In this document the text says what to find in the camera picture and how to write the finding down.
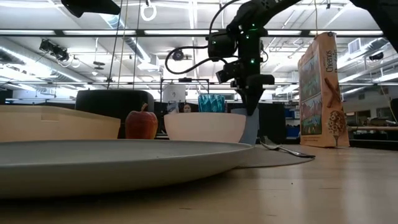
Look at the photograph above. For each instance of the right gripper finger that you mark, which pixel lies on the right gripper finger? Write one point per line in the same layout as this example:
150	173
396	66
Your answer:
252	102

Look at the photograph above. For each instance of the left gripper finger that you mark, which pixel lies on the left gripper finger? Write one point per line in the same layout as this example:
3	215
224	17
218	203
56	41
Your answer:
102	7

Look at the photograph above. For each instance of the light blue cup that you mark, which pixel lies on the light blue cup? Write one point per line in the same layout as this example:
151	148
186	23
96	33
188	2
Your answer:
252	130

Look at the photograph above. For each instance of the pale pink bowl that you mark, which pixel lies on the pale pink bowl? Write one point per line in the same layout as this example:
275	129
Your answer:
205	127

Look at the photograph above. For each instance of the silver metal spoon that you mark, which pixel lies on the silver metal spoon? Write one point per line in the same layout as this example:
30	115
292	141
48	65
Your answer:
289	151

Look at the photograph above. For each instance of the orange Cheerios cereal box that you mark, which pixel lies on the orange Cheerios cereal box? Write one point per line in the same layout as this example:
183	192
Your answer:
323	99

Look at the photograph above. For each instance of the red apple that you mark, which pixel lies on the red apple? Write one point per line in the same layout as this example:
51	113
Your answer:
141	124

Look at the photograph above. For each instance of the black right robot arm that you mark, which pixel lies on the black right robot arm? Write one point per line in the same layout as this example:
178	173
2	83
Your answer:
264	7

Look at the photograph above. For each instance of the black partition panel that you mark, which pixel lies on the black partition panel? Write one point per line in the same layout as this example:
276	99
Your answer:
272	124

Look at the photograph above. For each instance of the teal faceted drinking glass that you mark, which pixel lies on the teal faceted drinking glass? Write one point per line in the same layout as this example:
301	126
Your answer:
211	104

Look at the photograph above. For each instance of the black ceiling spotlight cluster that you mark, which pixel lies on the black ceiling spotlight cluster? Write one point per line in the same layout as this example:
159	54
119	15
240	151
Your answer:
54	49

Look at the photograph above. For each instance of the black metal stand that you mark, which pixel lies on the black metal stand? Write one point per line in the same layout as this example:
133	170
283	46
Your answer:
199	80

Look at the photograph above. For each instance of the person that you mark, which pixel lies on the person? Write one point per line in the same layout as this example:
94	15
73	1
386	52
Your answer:
186	108

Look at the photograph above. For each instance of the round black ceiling device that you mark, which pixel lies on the round black ceiling device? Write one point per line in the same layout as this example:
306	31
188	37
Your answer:
178	55

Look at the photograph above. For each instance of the white sign sheet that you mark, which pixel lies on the white sign sheet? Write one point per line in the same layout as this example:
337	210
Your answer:
174	93

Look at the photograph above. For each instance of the black toaster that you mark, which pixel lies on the black toaster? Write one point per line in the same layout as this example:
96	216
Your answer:
105	105

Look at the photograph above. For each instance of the grey round plate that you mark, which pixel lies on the grey round plate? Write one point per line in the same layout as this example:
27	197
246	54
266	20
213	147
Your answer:
118	165

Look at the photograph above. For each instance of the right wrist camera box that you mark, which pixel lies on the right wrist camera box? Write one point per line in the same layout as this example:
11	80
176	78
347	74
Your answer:
227	73

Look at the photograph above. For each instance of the silver ceiling duct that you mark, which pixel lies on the silver ceiling duct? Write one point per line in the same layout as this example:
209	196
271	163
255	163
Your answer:
133	46

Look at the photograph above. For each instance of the black metal rail frame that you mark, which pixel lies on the black metal rail frame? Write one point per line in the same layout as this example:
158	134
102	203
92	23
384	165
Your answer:
373	144

